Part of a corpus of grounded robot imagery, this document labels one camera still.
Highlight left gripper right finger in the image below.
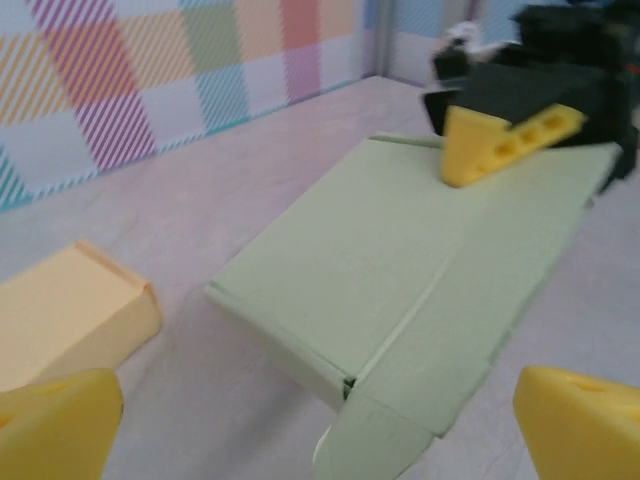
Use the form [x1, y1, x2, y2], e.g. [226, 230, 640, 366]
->
[513, 366, 640, 480]

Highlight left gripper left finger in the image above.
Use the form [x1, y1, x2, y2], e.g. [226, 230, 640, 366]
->
[0, 368, 125, 480]

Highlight orange paper box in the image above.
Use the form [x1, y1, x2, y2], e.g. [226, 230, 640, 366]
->
[0, 239, 164, 394]

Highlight green paper box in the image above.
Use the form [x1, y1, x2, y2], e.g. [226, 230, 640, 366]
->
[204, 132, 624, 469]

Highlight aluminium frame post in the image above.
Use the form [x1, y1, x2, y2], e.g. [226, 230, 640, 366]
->
[372, 0, 401, 81]

